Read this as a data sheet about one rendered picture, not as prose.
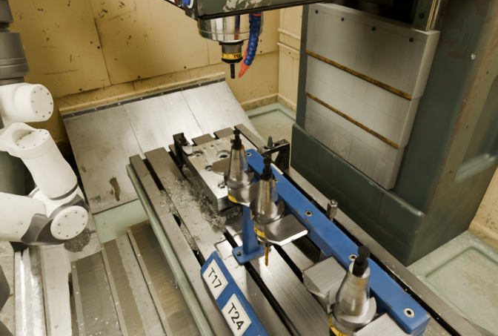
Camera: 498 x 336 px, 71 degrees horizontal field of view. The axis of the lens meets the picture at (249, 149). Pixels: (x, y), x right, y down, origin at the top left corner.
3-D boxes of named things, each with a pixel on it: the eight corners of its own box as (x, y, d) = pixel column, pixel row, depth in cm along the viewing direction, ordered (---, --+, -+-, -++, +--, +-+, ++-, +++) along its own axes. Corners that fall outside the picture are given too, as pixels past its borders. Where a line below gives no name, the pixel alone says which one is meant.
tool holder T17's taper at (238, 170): (253, 176, 72) (253, 149, 68) (233, 183, 70) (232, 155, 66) (243, 165, 75) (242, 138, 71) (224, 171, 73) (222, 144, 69)
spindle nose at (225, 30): (277, 33, 85) (278, -22, 78) (223, 47, 77) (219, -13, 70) (236, 21, 95) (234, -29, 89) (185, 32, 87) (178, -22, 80)
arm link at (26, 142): (27, 78, 63) (60, 137, 72) (-19, 81, 64) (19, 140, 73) (6, 97, 58) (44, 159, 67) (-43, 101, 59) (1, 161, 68)
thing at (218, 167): (218, 179, 74) (217, 176, 74) (207, 165, 78) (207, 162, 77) (247, 168, 77) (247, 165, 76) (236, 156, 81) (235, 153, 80)
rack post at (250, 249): (240, 265, 93) (235, 176, 76) (230, 251, 97) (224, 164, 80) (272, 250, 97) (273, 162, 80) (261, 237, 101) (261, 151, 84)
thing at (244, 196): (243, 210, 66) (242, 207, 66) (230, 193, 70) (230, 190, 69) (274, 197, 69) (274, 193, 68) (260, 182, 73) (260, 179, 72)
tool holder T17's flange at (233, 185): (259, 188, 73) (259, 178, 71) (232, 196, 70) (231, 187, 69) (244, 171, 77) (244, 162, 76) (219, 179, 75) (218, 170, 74)
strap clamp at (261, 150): (258, 179, 122) (257, 143, 114) (253, 174, 125) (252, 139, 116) (289, 168, 128) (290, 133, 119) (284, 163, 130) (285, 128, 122)
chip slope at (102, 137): (100, 242, 137) (81, 190, 122) (76, 157, 186) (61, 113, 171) (288, 170, 172) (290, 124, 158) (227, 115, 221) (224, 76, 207)
